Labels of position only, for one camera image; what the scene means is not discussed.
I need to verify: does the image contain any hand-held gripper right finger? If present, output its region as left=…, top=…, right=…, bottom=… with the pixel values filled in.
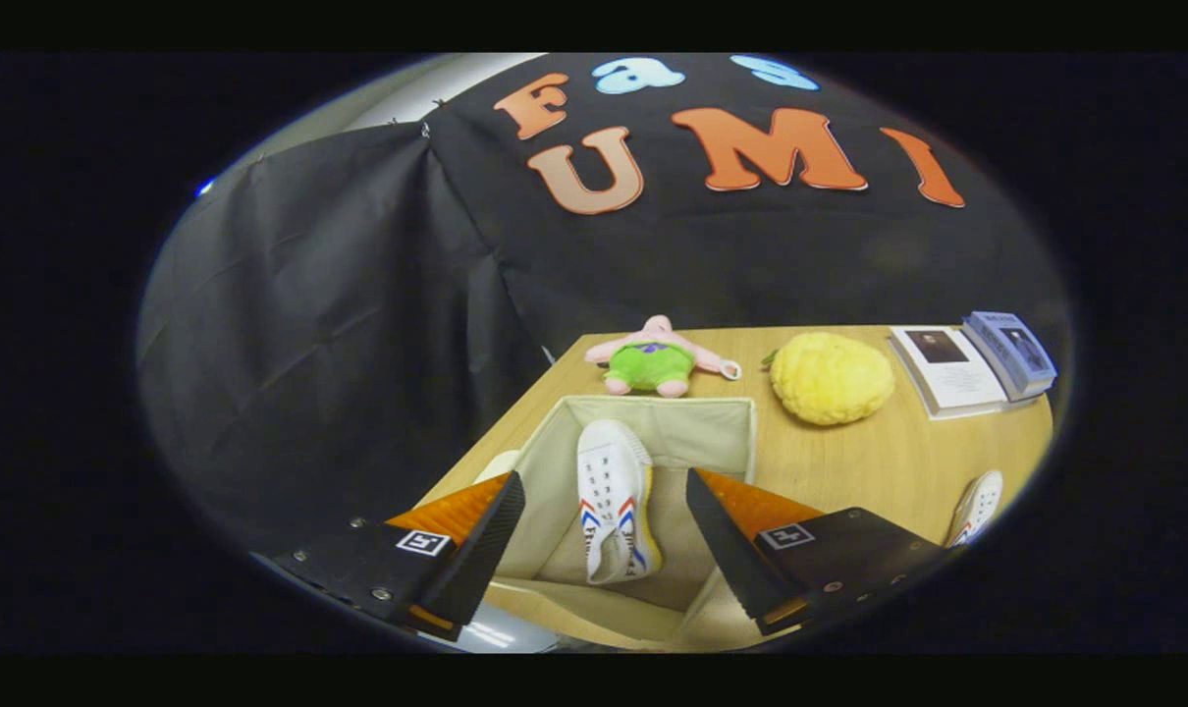
left=684, top=467, right=954, bottom=637

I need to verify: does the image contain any yellow plush toy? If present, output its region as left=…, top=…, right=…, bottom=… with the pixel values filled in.
left=769, top=332, right=896, bottom=427

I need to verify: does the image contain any brown fabric storage box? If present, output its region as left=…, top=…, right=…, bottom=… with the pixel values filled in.
left=496, top=395, right=760, bottom=615

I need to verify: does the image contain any white book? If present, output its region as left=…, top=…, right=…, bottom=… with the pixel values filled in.
left=889, top=325, right=1010, bottom=422

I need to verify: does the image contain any white canvas shoe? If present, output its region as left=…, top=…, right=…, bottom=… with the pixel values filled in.
left=945, top=469, right=1005, bottom=549
left=576, top=419, right=665, bottom=587

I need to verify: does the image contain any brown fabric storage box lid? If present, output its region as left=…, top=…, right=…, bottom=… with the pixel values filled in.
left=484, top=574, right=782, bottom=651

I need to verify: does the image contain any pink and green plush toy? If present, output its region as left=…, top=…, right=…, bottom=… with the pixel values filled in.
left=584, top=314, right=743, bottom=400

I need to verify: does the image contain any blue book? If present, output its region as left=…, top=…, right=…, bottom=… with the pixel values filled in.
left=962, top=310, right=1059, bottom=403

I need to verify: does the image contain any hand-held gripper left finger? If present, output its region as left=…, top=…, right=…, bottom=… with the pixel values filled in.
left=250, top=471, right=528, bottom=645

